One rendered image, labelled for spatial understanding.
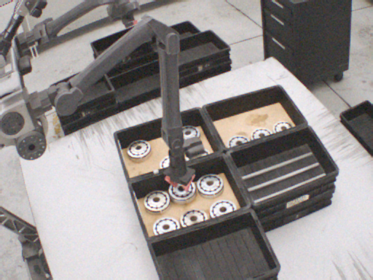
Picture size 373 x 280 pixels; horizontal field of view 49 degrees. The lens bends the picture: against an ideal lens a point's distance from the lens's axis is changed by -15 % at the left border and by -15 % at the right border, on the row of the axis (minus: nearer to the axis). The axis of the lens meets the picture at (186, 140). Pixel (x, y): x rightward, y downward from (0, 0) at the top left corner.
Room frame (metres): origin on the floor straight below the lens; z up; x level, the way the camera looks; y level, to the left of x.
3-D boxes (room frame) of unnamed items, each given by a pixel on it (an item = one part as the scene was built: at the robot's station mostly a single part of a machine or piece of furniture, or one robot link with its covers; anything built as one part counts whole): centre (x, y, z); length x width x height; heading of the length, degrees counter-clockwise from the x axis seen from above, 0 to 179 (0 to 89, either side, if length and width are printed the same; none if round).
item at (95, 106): (2.32, 0.61, 0.37); 0.40 x 0.30 x 0.45; 108
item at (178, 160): (1.17, 0.04, 1.06); 0.07 x 0.06 x 0.07; 108
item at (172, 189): (1.17, 0.05, 0.88); 0.10 x 0.10 x 0.01
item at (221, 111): (1.46, -0.31, 0.87); 0.40 x 0.30 x 0.11; 101
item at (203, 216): (1.03, 0.02, 0.86); 0.10 x 0.10 x 0.01
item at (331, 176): (1.17, -0.36, 0.92); 0.40 x 0.30 x 0.02; 101
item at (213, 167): (1.09, 0.03, 0.87); 0.40 x 0.30 x 0.11; 101
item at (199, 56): (2.58, -0.15, 0.37); 0.40 x 0.30 x 0.45; 108
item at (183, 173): (1.17, 0.04, 1.00); 0.10 x 0.07 x 0.07; 54
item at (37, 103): (1.12, 0.45, 1.45); 0.09 x 0.08 x 0.12; 18
